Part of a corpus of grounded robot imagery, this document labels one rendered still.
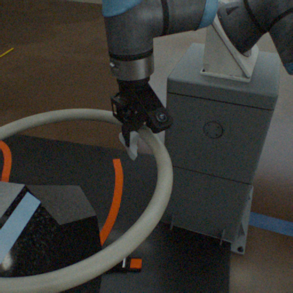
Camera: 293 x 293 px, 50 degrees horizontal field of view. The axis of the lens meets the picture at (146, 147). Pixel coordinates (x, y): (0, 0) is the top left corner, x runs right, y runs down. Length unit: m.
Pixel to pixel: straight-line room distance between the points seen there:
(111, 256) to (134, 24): 0.39
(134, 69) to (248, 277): 1.23
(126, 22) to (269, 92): 0.69
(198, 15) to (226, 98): 0.58
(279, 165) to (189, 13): 1.71
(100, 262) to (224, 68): 0.89
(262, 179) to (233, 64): 1.06
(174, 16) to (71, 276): 0.47
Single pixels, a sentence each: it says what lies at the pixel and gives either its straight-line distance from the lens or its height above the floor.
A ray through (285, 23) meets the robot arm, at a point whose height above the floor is 1.06.
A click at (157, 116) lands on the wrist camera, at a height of 1.03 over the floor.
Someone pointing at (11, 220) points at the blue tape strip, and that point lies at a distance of 0.74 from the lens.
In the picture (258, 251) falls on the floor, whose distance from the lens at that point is 1.72.
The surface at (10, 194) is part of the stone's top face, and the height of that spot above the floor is 0.85.
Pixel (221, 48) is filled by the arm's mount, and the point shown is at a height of 0.96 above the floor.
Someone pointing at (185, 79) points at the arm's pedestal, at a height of 0.85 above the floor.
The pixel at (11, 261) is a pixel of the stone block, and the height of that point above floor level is 0.80.
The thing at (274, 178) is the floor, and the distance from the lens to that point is 2.12.
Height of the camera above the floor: 1.37
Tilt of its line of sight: 38 degrees down
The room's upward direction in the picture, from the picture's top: straight up
